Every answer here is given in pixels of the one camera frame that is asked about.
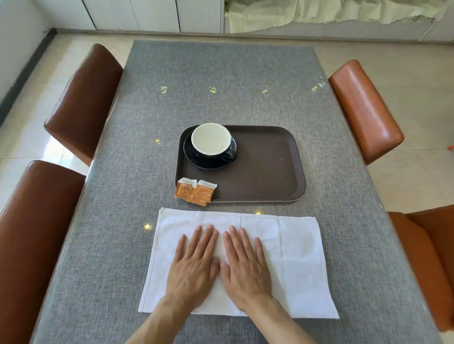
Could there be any person's left hand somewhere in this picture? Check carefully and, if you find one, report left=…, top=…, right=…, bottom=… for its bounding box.
left=166, top=224, right=221, bottom=313

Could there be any black cup with white inside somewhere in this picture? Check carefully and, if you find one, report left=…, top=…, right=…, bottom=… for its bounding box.
left=191, top=123, right=237, bottom=160

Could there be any white cloth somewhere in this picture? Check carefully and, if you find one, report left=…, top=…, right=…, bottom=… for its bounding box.
left=138, top=207, right=340, bottom=319

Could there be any black saucer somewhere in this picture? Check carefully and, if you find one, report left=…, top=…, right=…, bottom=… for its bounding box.
left=183, top=133, right=238, bottom=170

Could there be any grey tablecloth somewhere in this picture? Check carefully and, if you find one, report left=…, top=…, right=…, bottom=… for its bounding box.
left=30, top=40, right=444, bottom=344

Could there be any person's right hand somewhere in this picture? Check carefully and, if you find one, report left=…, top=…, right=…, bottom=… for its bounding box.
left=220, top=226, right=274, bottom=313

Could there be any white cabinet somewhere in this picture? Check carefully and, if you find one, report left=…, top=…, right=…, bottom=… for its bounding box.
left=34, top=0, right=225, bottom=34

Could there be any brown plastic tray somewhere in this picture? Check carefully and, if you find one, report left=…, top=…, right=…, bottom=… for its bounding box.
left=174, top=124, right=306, bottom=203

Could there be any person's right forearm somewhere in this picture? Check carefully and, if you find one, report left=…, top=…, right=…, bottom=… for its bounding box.
left=240, top=297, right=317, bottom=344

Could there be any orange sachet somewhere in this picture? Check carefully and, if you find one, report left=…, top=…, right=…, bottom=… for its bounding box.
left=174, top=177, right=198, bottom=199
left=186, top=180, right=218, bottom=207

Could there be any brown leather chair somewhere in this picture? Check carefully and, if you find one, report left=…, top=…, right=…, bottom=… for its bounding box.
left=328, top=59, right=405, bottom=166
left=387, top=205, right=454, bottom=333
left=44, top=43, right=124, bottom=167
left=0, top=160, right=87, bottom=344

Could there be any pale green curtain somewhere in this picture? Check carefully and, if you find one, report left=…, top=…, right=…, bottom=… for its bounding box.
left=225, top=0, right=449, bottom=34

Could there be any person's left forearm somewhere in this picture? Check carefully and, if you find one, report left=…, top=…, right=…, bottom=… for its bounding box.
left=126, top=295, right=194, bottom=344

